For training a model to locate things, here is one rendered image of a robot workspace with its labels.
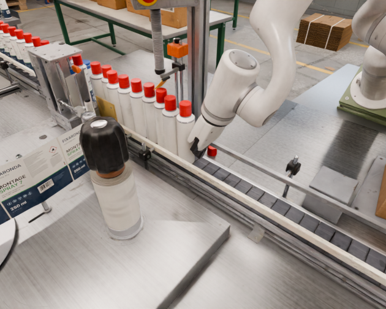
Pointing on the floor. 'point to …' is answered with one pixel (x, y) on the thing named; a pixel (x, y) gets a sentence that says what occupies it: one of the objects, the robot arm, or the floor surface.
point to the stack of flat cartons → (325, 32)
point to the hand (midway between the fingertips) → (199, 151)
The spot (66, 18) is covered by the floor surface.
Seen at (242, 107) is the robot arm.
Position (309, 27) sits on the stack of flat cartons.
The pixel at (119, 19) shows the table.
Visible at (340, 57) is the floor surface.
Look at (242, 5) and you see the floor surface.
